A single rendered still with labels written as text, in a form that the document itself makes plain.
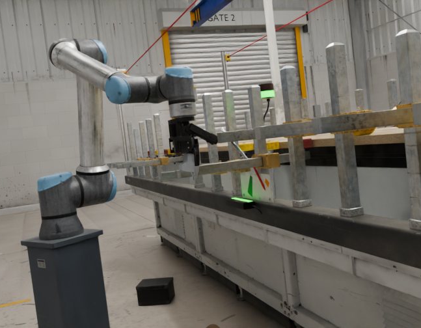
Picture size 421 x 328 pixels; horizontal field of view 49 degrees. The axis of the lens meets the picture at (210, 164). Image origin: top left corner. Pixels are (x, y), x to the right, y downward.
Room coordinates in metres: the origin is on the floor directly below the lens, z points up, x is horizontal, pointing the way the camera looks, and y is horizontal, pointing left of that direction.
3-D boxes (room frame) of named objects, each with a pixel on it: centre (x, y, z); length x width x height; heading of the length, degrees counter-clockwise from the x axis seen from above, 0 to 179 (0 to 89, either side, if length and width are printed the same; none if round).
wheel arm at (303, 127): (1.18, -0.35, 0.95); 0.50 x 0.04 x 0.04; 110
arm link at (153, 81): (1.64, 0.15, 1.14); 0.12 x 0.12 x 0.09; 39
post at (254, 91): (1.69, -0.19, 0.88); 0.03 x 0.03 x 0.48; 20
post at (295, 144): (1.46, -0.27, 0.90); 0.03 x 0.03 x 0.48; 20
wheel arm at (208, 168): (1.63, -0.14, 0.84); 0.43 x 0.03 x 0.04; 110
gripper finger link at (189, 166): (1.54, 0.07, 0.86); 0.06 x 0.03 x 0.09; 110
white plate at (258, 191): (1.71, -0.16, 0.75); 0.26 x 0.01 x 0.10; 20
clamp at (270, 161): (1.67, -0.20, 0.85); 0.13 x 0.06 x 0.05; 20
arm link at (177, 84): (1.56, 0.07, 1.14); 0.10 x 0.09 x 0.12; 39
